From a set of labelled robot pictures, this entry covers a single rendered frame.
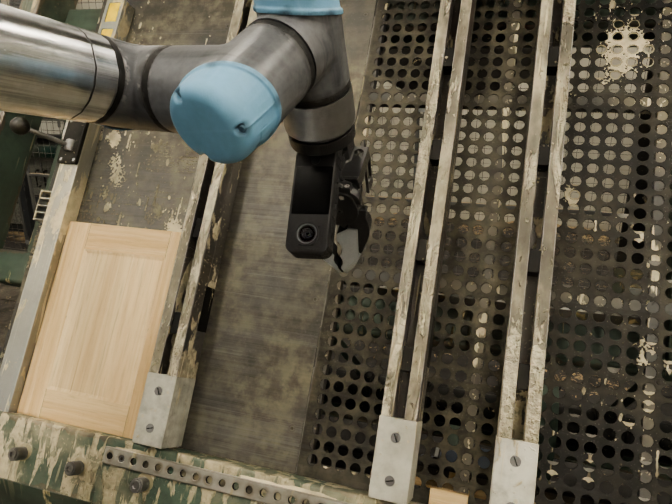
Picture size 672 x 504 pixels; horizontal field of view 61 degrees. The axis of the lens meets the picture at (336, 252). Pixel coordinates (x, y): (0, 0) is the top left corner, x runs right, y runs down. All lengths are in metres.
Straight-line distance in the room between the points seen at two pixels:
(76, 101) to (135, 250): 0.77
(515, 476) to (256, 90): 0.69
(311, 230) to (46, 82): 0.26
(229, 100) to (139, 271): 0.83
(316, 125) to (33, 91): 0.24
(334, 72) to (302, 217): 0.15
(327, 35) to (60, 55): 0.21
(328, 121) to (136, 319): 0.75
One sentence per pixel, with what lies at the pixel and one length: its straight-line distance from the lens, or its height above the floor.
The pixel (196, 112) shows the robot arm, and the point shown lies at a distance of 0.45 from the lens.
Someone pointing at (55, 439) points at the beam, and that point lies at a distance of 1.25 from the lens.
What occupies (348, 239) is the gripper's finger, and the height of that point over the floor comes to 1.37.
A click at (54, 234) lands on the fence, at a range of 1.35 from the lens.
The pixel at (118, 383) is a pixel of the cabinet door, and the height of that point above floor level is 0.97.
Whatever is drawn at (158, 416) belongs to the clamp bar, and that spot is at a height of 0.97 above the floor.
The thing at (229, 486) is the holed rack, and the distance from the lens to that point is 1.06.
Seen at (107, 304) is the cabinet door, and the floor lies 1.09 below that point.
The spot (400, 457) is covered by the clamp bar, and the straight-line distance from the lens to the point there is 0.95.
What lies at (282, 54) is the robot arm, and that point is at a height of 1.57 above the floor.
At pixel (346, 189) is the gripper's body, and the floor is 1.43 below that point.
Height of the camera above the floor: 1.57
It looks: 19 degrees down
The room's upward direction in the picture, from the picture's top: straight up
